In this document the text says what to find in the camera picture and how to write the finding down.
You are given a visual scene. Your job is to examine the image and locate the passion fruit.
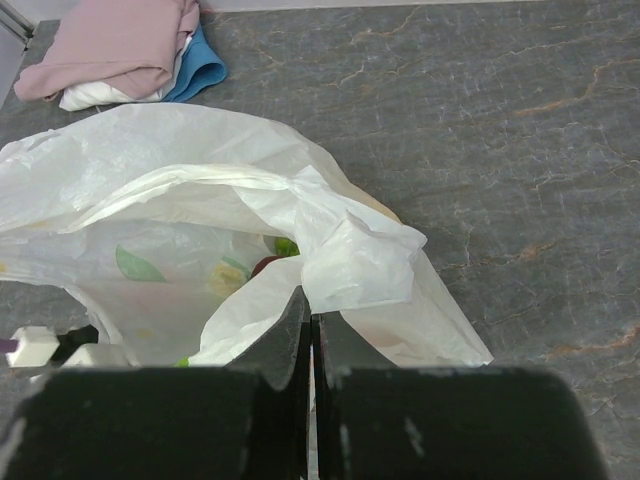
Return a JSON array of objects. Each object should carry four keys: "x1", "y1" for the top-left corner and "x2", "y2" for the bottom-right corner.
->
[{"x1": 250, "y1": 255, "x2": 281, "y2": 279}]

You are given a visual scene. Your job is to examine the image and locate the white plastic bag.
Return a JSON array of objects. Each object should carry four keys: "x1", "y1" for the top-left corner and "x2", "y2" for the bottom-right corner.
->
[{"x1": 1, "y1": 104, "x2": 492, "y2": 366}]

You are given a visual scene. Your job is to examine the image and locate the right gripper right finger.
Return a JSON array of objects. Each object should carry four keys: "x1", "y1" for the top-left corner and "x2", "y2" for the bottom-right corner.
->
[{"x1": 311, "y1": 313, "x2": 607, "y2": 479}]

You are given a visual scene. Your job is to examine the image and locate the white cloth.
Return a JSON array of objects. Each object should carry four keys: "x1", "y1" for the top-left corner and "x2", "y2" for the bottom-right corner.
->
[{"x1": 59, "y1": 35, "x2": 193, "y2": 112}]

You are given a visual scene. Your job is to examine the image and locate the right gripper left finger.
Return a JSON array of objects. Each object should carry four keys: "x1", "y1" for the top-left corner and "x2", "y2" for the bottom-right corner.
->
[{"x1": 1, "y1": 289, "x2": 311, "y2": 479}]

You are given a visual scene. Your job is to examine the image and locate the blue cloth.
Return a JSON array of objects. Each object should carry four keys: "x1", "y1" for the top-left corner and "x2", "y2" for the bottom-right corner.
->
[{"x1": 163, "y1": 24, "x2": 228, "y2": 103}]

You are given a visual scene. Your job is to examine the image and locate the pink cloth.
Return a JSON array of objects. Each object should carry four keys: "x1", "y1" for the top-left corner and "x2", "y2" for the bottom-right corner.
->
[{"x1": 14, "y1": 1, "x2": 200, "y2": 101}]

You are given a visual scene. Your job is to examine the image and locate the green grapes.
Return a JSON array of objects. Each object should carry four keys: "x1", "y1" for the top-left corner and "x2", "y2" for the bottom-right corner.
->
[{"x1": 274, "y1": 237, "x2": 300, "y2": 257}]

